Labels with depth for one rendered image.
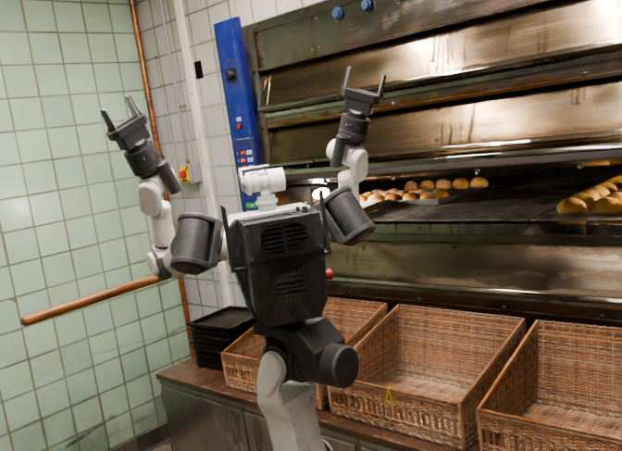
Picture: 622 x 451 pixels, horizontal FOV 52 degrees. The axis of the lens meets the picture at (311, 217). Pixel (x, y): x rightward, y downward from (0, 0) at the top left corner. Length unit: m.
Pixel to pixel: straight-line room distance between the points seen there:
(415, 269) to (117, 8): 2.14
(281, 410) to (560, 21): 1.45
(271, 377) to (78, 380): 1.84
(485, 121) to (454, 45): 0.29
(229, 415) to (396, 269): 0.92
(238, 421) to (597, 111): 1.79
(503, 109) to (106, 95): 2.11
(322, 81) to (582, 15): 1.07
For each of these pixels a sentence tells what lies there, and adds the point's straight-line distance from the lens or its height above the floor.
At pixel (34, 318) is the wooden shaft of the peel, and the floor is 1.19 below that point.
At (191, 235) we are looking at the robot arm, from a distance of 1.74.
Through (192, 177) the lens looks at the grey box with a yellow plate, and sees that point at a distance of 3.39.
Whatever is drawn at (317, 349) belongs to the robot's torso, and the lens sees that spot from 1.74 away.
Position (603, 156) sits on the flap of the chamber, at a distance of 2.03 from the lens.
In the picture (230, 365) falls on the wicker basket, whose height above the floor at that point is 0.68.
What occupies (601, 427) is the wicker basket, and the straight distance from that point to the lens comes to 2.24.
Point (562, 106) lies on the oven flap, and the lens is 2.22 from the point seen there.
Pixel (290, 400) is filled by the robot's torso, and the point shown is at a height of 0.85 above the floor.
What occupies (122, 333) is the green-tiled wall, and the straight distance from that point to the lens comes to 3.62.
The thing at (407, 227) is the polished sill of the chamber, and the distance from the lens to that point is 2.56.
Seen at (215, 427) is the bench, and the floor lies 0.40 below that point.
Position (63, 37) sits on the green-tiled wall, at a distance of 3.54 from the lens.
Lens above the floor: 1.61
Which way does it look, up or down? 8 degrees down
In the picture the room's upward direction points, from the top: 8 degrees counter-clockwise
